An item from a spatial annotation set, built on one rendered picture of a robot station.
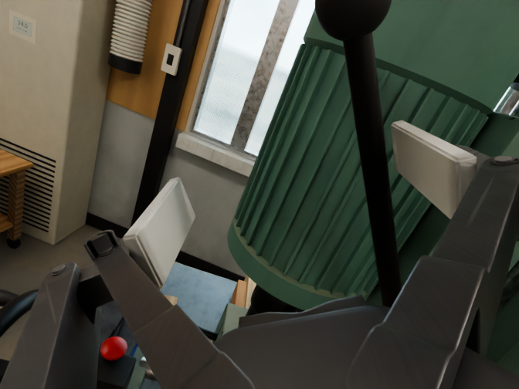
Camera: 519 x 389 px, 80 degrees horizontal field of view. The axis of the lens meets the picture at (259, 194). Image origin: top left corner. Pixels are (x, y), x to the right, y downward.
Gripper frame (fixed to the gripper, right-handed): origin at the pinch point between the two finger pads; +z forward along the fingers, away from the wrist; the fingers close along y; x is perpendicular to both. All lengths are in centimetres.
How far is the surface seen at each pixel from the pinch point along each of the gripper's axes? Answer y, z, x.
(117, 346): -25.4, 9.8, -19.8
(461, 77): 12.6, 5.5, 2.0
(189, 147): -54, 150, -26
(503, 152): 16.6, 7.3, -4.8
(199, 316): -25, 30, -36
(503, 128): 17.5, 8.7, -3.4
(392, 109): 8.1, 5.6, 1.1
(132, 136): -87, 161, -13
